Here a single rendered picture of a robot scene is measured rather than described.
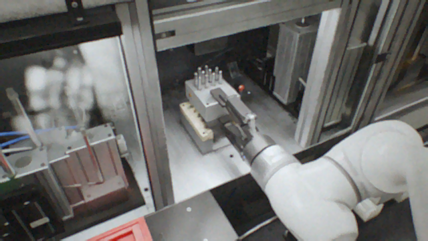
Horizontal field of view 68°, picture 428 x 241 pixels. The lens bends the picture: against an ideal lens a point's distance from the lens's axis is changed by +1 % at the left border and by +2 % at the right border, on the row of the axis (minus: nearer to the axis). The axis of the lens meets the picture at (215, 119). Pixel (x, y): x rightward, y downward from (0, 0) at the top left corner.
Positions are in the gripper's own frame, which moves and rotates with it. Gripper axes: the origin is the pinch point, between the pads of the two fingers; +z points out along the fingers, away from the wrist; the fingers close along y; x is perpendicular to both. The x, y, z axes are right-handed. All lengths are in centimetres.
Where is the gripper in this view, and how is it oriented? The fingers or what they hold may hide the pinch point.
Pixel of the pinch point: (220, 105)
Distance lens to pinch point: 78.9
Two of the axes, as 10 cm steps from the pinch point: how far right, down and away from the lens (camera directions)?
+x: -8.9, 3.0, -3.5
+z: -4.6, -5.8, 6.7
